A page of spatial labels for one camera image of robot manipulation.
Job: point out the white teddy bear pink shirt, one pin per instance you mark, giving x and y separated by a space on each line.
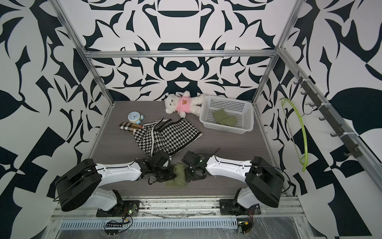
184 104

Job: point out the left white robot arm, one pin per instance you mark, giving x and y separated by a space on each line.
81 187

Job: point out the small blue alarm clock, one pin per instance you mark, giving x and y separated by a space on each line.
136 117

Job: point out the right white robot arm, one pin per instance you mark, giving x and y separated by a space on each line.
264 182

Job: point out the black wall hook rail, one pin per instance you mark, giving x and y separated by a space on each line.
330 115

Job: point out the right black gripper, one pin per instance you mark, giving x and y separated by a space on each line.
189 178

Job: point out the green plastic hanger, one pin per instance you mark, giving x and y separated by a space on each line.
304 158

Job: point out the green knitted scarf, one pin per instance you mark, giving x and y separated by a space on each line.
180 179
223 118

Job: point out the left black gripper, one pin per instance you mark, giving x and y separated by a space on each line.
171 175

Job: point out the plaid beige pouch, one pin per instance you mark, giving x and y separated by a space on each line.
128 126

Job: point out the aluminium frame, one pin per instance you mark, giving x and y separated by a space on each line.
252 50

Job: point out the white plastic basket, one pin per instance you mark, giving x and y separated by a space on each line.
242 110

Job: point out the houndstooth black white garment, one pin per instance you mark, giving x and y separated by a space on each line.
166 135

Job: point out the white slotted cable duct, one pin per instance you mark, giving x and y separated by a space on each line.
141 224

